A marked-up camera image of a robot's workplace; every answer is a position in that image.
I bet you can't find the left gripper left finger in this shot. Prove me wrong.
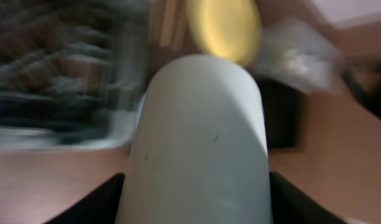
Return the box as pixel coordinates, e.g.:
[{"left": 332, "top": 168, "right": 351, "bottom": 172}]
[{"left": 45, "top": 173, "right": 125, "bottom": 224}]

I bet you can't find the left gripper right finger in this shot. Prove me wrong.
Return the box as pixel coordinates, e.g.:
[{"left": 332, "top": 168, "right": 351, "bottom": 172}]
[{"left": 270, "top": 172, "right": 346, "bottom": 224}]

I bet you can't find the white cup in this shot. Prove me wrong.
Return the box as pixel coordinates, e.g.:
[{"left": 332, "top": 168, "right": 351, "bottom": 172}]
[{"left": 115, "top": 54, "right": 271, "bottom": 223}]

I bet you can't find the grey plastic dish rack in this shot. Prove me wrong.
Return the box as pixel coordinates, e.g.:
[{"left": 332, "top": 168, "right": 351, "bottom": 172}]
[{"left": 0, "top": 0, "right": 149, "bottom": 151}]

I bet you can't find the black tray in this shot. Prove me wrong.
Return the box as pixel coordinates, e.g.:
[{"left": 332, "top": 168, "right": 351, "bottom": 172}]
[{"left": 341, "top": 62, "right": 381, "bottom": 120}]

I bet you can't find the clear plastic bin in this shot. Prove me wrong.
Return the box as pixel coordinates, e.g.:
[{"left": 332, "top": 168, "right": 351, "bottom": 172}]
[{"left": 252, "top": 19, "right": 341, "bottom": 92}]

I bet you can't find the yellow plate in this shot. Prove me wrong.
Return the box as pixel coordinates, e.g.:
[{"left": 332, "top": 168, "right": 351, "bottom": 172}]
[{"left": 186, "top": 0, "right": 262, "bottom": 66}]

